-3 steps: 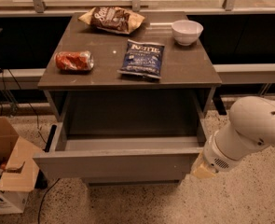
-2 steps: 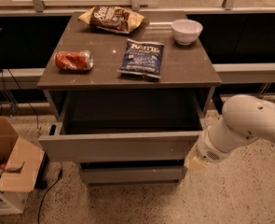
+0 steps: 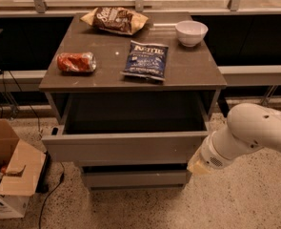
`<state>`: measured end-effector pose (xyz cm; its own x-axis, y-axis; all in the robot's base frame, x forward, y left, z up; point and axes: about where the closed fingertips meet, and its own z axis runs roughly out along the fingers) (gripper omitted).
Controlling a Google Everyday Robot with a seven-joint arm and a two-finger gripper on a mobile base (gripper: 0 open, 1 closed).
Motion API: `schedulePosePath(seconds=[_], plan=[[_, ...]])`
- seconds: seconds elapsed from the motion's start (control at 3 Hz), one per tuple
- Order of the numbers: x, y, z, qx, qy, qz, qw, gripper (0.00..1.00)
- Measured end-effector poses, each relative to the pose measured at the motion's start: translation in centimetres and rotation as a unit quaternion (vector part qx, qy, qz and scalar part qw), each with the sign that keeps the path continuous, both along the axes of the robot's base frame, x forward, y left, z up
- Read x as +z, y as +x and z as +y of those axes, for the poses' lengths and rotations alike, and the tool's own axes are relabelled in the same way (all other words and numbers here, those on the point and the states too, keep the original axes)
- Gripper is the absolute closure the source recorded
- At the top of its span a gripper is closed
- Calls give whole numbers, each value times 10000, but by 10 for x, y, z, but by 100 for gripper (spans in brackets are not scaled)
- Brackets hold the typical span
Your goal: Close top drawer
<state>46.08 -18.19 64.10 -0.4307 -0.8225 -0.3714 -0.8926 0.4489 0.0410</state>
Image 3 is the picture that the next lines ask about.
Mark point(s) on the crushed red soda can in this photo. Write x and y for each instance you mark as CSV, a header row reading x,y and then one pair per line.
x,y
77,62

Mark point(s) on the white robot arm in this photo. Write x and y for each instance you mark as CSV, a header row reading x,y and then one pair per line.
x,y
248,129

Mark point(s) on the grey drawer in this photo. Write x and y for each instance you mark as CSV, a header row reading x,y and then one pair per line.
x,y
129,148
133,176

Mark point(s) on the grey top drawer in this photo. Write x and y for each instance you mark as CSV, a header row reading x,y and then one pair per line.
x,y
129,148

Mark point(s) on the grey lower drawer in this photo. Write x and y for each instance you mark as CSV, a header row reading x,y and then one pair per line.
x,y
133,176

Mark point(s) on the open cardboard box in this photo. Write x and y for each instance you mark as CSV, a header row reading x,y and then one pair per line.
x,y
20,168

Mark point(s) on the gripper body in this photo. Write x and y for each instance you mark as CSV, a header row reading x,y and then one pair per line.
x,y
208,156

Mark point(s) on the brown chip bag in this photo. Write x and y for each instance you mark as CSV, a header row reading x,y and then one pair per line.
x,y
115,19

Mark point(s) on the grey drawer cabinet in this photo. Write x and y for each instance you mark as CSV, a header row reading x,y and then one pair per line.
x,y
107,102

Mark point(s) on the blue Kettle chip bag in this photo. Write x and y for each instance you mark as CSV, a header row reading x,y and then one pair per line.
x,y
147,60

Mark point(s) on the black power strip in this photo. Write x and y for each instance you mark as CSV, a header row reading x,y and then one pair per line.
x,y
42,186

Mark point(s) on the white bowl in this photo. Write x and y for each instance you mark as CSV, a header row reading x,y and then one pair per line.
x,y
190,33

